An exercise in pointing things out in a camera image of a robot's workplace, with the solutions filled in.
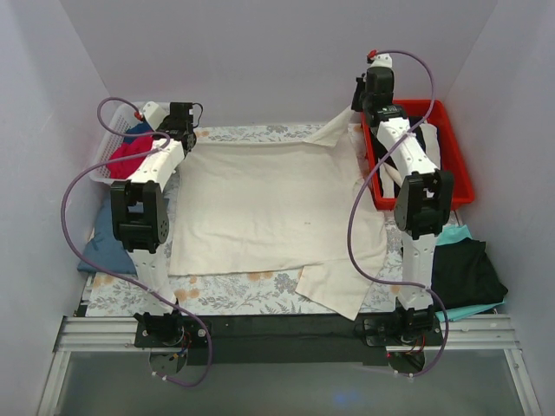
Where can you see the navy blue t-shirt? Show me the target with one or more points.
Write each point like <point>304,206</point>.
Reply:
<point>140,129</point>

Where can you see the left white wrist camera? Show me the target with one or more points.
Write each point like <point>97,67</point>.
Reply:
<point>151,113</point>

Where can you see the blue folded t-shirt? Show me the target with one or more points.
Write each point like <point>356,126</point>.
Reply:
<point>103,249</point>

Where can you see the teal folded t-shirt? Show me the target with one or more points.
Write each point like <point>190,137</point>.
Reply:
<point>453,234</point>

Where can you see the cream white t-shirt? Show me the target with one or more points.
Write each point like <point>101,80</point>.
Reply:
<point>252,207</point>

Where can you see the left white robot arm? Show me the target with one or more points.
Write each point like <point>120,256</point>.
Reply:
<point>140,219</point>

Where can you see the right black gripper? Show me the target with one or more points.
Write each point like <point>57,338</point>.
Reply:
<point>358,98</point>

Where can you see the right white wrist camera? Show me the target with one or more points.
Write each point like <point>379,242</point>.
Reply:
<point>379,60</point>

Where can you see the red plastic bin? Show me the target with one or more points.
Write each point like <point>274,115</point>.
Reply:
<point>451,156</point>

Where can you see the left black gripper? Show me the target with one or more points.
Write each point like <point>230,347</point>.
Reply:
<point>187,139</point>

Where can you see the black folded t-shirt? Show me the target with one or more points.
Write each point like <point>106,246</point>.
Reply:
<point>463,275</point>

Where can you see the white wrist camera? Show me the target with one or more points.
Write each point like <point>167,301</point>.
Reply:
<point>151,113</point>
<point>379,60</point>

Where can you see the floral table mat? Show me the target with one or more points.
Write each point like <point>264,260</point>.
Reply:
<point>258,293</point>

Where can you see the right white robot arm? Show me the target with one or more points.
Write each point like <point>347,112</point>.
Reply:
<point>422,207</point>

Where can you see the black white striped shirt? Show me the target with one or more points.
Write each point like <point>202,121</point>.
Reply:
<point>389,177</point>

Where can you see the aluminium frame rail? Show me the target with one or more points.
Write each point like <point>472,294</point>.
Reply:
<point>116,334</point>

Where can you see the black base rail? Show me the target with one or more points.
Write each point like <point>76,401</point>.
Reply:
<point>282,339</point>

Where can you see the red crumpled t-shirt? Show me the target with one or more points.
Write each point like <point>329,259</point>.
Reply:
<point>124,167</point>

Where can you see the white plastic laundry basket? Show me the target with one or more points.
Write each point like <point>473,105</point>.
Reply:
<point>104,143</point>

